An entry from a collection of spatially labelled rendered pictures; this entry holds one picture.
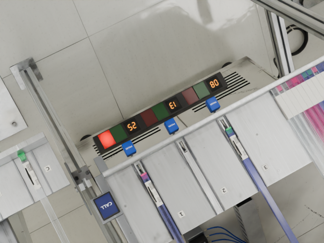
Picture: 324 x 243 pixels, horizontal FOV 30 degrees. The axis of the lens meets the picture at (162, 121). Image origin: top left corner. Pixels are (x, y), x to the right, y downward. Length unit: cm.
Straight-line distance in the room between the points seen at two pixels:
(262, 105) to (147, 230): 39
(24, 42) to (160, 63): 48
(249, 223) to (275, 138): 37
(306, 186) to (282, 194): 8
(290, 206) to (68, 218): 88
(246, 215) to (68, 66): 77
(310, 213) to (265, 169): 53
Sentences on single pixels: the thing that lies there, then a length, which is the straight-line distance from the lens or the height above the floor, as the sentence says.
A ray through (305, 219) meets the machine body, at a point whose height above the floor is 62.
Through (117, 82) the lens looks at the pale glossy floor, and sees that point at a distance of 209.
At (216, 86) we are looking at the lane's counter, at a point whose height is 66.
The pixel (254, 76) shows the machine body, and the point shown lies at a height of 21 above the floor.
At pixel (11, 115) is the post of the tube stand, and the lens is 203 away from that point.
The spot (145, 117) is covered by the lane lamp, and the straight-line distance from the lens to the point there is 140.
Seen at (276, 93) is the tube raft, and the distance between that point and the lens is 143.
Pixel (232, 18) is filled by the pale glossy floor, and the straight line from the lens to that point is 219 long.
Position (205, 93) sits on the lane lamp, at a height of 66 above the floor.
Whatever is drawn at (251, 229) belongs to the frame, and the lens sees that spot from 173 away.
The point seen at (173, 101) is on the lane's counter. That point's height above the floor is 65.
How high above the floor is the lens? 181
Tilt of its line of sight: 54 degrees down
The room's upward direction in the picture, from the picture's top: 139 degrees clockwise
